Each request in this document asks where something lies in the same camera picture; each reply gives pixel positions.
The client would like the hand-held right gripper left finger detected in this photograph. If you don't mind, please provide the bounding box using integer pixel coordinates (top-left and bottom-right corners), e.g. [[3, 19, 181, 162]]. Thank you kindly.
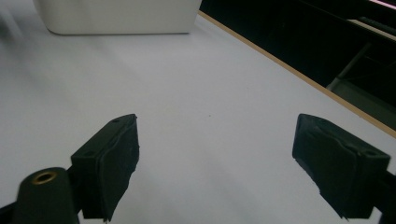
[[70, 113, 140, 222]]

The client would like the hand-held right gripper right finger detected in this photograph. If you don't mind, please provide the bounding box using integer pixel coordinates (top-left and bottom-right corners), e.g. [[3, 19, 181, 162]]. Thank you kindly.
[[291, 113, 391, 220]]

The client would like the white plastic storage box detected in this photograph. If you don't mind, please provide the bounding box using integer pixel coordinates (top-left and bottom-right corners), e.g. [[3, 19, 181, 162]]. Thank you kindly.
[[32, 0, 203, 35]]

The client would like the monitor with pink strip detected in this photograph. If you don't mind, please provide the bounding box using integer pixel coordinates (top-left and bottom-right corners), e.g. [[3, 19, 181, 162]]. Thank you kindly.
[[369, 0, 396, 7]]

